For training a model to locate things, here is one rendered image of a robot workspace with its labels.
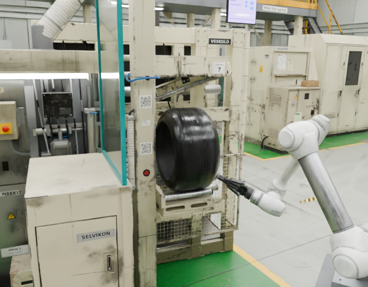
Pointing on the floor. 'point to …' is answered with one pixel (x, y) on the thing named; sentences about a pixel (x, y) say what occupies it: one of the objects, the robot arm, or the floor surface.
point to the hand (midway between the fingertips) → (223, 179)
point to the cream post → (147, 34)
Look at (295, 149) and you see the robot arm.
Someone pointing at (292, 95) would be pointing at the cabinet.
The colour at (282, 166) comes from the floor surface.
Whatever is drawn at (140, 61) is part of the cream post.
